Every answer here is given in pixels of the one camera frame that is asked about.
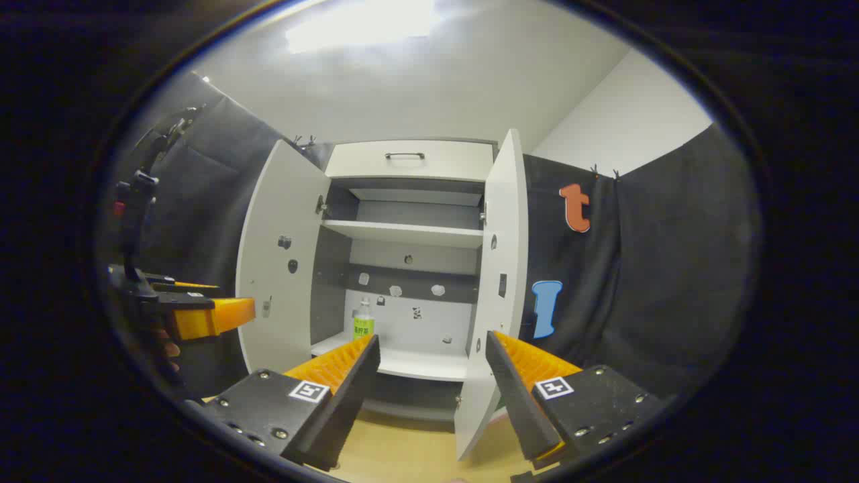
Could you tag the green label clear bottle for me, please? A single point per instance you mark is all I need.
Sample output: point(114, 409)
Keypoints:
point(363, 327)

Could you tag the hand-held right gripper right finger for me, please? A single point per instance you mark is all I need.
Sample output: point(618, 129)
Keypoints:
point(520, 402)

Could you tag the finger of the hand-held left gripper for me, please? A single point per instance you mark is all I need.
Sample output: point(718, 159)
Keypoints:
point(181, 286)
point(215, 318)

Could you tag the ceiling light panel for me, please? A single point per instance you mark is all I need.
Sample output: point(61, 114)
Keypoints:
point(362, 27)

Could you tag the white cabinet door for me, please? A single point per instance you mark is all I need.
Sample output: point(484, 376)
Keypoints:
point(275, 201)
point(504, 201)

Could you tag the white cabinet drawer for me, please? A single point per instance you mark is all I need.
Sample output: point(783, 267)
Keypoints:
point(362, 161)

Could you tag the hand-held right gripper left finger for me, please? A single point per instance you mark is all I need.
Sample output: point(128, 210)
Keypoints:
point(349, 402)

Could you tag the black jointed stand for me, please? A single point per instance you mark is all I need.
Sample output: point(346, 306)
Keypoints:
point(136, 201)

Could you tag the white grey cabinet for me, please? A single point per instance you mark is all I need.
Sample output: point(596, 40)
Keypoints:
point(416, 231)

